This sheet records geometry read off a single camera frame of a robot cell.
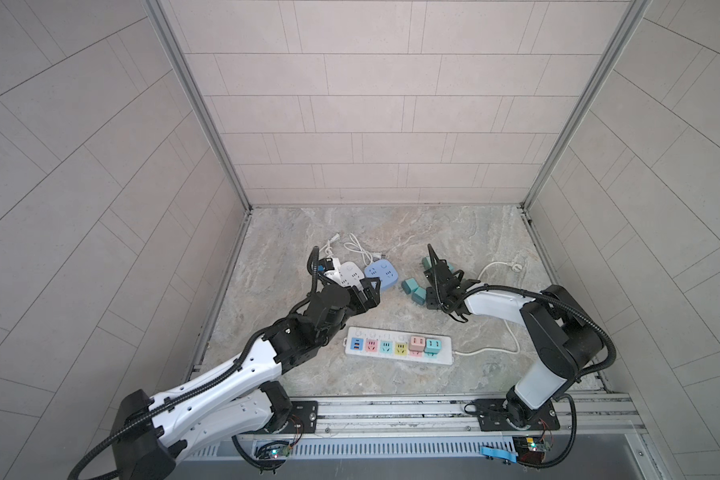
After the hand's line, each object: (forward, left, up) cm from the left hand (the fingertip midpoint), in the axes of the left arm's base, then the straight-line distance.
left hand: (377, 284), depth 72 cm
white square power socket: (+13, +8, -18) cm, 24 cm away
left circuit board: (-32, +24, -20) cm, 44 cm away
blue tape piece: (-33, -29, -17) cm, 47 cm away
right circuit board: (-31, -36, -20) cm, 51 cm away
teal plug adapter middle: (+6, -13, -19) cm, 24 cm away
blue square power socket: (+15, -2, -19) cm, 24 cm away
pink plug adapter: (-10, -11, -15) cm, 21 cm away
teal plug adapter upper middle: (+10, -10, -19) cm, 24 cm away
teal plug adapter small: (-10, -15, -14) cm, 23 cm away
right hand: (+8, -18, -24) cm, 31 cm away
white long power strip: (-9, -5, -18) cm, 21 cm away
